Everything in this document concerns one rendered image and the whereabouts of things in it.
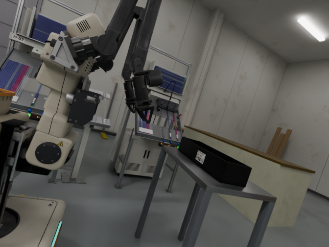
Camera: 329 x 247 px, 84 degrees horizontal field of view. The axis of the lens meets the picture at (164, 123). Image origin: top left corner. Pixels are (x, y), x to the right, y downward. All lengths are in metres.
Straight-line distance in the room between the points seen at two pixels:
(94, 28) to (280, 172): 2.59
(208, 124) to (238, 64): 2.34
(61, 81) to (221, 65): 6.05
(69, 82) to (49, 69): 0.09
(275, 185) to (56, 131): 2.57
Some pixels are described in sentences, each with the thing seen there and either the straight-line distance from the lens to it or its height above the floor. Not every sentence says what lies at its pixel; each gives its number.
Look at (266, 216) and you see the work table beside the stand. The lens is 1.22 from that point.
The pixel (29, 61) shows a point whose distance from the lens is 2.55.
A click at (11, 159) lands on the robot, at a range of 1.10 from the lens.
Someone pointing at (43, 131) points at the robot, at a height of 0.82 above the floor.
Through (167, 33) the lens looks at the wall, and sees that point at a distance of 5.75.
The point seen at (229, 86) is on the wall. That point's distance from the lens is 6.96.
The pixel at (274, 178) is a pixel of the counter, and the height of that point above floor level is 0.67.
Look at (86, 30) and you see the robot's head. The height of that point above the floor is 1.30.
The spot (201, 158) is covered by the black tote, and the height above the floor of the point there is 0.86.
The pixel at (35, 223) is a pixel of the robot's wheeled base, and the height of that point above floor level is 0.28.
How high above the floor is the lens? 1.06
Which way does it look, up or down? 4 degrees down
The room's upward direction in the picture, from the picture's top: 17 degrees clockwise
